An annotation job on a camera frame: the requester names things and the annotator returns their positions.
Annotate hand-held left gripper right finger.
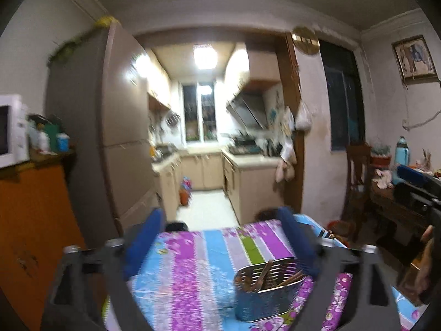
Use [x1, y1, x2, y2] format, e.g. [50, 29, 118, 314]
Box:
[276, 207, 426, 331]

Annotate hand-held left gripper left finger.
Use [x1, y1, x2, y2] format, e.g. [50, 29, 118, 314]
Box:
[41, 208, 168, 331]

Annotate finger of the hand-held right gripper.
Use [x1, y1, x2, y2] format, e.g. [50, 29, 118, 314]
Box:
[393, 182, 441, 215]
[393, 164, 441, 194]

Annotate brown wooden chopstick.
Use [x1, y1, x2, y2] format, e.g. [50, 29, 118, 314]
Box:
[276, 270, 307, 289]

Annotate dark brown chopstick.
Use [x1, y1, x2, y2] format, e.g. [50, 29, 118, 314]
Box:
[255, 260, 275, 292]

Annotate perforated metal utensil holder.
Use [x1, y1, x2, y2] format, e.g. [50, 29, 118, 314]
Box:
[233, 257, 308, 323]

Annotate person's right hand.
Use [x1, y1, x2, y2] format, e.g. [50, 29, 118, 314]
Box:
[415, 225, 437, 298]

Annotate blue thermos bottle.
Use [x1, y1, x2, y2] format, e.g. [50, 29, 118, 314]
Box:
[394, 136, 411, 166]

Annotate wooden dining table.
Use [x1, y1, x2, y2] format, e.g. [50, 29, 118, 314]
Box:
[370, 178, 432, 222]

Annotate white cloth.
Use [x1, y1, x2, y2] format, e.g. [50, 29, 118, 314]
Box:
[373, 169, 394, 189]

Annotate red stool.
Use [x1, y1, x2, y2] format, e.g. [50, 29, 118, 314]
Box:
[327, 220, 356, 239]

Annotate wooden chair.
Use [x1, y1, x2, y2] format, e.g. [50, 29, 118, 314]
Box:
[344, 143, 373, 236]

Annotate striped floral tablecloth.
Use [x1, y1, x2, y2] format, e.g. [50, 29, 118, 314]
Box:
[103, 215, 425, 331]

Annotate beige kitchen counter unit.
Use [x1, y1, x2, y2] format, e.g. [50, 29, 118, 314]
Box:
[220, 148, 294, 225]

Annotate beige kitchen base cabinets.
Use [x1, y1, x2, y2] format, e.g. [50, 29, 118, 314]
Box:
[151, 153, 223, 215]

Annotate hanging cloth bags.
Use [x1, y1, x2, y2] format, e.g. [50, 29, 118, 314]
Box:
[275, 107, 297, 183]

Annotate dark window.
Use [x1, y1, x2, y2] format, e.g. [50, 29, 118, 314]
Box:
[320, 39, 367, 153]

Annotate orange wooden cabinet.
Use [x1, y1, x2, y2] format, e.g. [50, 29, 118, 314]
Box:
[0, 152, 87, 331]

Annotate framed elephant picture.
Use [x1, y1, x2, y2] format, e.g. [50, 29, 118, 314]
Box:
[391, 35, 439, 82]

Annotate white hanging plastic bag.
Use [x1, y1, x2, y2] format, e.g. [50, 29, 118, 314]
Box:
[294, 100, 314, 132]

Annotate grey refrigerator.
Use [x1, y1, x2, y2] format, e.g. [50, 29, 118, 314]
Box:
[46, 18, 163, 239]

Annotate green board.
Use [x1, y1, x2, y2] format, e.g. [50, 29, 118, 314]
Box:
[46, 122, 59, 153]

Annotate barred kitchen window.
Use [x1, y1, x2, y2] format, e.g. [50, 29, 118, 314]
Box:
[181, 82, 217, 143]

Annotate steel range hood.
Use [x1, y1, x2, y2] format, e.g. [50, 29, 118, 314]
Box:
[225, 89, 268, 130]

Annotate white microwave oven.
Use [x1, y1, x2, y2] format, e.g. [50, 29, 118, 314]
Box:
[0, 94, 30, 170]

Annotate square ceiling light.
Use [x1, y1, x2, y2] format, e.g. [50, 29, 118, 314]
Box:
[192, 44, 219, 70]

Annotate yellow bag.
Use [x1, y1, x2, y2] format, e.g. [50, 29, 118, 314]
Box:
[94, 15, 120, 28]

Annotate white wall cable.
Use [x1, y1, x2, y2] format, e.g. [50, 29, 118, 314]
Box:
[401, 110, 441, 132]

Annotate brown door frame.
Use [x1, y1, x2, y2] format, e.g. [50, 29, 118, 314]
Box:
[134, 29, 306, 222]

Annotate round gold wall plate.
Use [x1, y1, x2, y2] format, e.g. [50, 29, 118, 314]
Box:
[291, 25, 321, 55]

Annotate beige wall cabinet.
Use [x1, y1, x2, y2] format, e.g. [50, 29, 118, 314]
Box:
[224, 43, 284, 92]

